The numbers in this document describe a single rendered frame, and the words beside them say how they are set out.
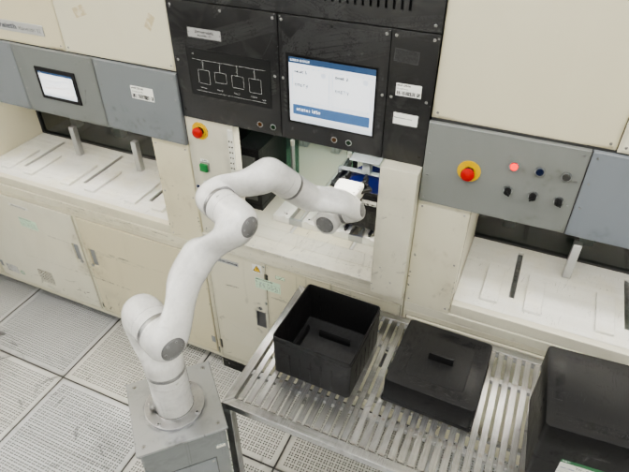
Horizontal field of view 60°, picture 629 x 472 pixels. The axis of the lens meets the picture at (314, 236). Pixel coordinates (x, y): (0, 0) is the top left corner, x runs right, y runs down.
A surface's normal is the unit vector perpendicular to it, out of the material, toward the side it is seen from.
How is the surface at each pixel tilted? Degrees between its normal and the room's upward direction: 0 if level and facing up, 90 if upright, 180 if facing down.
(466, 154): 90
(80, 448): 0
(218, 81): 90
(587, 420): 0
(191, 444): 90
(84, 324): 0
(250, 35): 90
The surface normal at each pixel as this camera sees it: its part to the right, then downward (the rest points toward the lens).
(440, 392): 0.00, -0.79
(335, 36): -0.40, 0.57
